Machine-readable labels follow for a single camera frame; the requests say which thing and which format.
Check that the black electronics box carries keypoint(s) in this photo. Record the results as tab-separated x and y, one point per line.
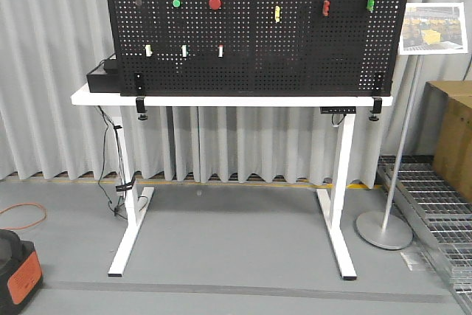
104	78

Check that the green rotary knob handle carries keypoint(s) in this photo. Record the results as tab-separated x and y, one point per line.
370	5

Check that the right black table clamp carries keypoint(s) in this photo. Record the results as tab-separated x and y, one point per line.
376	95

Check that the left black table clamp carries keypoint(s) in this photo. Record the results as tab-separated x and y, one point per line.
140	96

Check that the grey curtain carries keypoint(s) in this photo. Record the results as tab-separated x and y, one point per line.
48	47

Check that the yellow rotary knob handle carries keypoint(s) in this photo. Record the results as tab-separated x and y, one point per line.
277	10

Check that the red rotary knob handle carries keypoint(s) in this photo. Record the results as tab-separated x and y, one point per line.
326	8

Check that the printed photo sign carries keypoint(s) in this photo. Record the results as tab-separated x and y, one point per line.
434	29

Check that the brown cardboard box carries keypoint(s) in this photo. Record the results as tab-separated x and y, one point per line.
452	157

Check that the lower red mushroom button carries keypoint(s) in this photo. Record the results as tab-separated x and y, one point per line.
215	4

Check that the middle white green toggle switch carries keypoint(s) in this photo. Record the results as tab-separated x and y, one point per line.
184	50

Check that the metal floor grating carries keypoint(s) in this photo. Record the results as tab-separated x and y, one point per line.
441	220

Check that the table height control panel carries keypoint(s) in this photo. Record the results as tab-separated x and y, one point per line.
338	110

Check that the left white toggle switch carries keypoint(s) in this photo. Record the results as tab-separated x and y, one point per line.
148	50

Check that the orange black equipment case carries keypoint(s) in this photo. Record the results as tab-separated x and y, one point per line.
21	272

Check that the black table clamp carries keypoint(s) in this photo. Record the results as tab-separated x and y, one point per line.
376	95
140	96

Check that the white height-adjustable table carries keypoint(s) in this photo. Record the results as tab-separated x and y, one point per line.
331	201

